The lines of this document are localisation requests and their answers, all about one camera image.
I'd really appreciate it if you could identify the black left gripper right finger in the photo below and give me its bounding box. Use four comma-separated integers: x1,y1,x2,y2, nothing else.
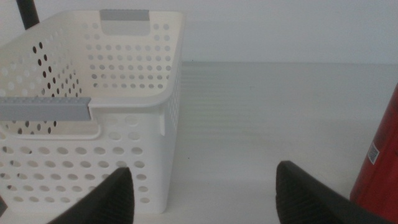
275,160,392,224

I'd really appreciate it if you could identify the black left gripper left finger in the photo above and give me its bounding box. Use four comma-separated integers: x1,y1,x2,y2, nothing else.
46,167,135,224

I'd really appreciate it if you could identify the black stand pole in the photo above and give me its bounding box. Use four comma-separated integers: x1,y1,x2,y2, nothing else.
15,0,40,31

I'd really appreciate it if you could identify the white perforated plastic basket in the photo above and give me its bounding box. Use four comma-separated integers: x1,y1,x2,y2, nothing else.
0,9,187,215

